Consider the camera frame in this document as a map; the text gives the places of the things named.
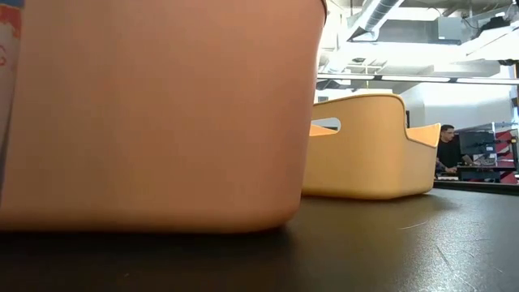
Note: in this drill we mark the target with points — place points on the person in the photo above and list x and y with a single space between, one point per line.
448 154

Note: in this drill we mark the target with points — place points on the red and white striped panel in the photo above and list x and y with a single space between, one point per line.
504 140

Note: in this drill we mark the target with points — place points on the black computer monitor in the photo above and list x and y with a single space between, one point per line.
476 142

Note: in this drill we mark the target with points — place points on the orange plastic bin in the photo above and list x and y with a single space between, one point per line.
162 121

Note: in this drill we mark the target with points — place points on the grey ceiling unit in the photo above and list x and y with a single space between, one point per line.
449 28

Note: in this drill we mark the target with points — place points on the blue silver energy drink can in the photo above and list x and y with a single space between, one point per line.
8 81

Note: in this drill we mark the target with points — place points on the long ceiling light rail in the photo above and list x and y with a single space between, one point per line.
417 78

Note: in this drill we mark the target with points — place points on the silver ventilation duct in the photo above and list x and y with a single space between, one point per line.
375 16

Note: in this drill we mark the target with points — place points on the yellow plastic bin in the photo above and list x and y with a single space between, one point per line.
365 162

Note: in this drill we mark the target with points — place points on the dark office desk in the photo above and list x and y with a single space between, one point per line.
478 174

